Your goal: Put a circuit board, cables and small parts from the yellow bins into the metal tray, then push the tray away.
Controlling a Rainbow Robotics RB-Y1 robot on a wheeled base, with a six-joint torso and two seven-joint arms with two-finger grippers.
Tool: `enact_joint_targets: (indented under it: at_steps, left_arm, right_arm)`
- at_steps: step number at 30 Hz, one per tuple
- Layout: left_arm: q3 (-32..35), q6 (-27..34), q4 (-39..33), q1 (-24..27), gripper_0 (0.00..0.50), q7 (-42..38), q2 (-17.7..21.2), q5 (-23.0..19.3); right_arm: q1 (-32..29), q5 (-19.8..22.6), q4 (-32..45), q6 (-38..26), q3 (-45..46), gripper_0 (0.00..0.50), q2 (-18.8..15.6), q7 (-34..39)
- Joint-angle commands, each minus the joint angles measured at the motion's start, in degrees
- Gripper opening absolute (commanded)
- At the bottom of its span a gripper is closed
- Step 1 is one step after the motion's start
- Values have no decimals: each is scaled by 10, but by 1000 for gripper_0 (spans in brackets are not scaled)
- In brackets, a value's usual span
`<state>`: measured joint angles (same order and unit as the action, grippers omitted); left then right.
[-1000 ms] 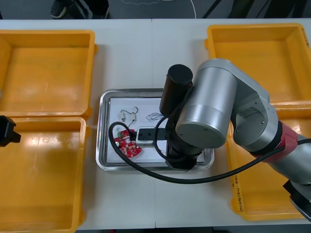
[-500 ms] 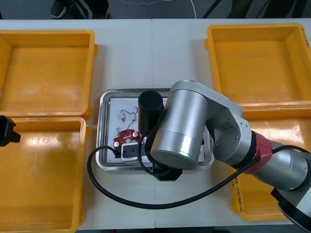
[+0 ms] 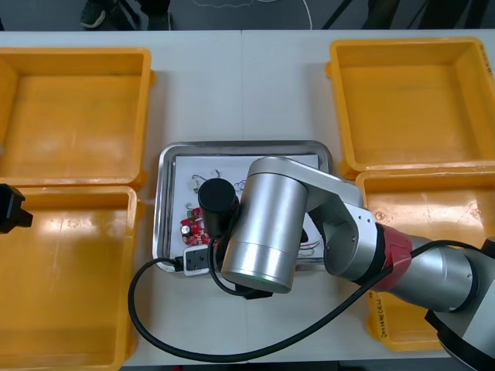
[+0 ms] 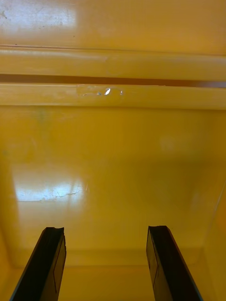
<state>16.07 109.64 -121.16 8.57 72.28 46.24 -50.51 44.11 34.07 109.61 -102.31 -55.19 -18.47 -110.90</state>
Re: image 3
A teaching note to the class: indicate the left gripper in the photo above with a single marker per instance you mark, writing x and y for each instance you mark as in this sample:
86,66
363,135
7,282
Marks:
9,208

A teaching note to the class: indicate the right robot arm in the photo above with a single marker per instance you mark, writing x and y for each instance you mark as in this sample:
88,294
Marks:
270,216

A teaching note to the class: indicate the steel tray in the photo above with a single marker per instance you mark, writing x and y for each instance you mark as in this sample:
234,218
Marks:
160,216

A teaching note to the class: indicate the round red circuit board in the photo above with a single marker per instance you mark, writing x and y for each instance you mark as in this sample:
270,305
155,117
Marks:
195,232

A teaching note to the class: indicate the person's shoe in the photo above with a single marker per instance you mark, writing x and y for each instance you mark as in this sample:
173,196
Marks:
92,14

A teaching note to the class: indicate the person's leg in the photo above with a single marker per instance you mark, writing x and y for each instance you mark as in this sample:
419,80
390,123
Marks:
156,13

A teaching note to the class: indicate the yellow-orange plastic bin with handwriting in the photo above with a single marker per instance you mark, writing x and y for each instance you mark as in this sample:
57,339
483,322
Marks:
417,205

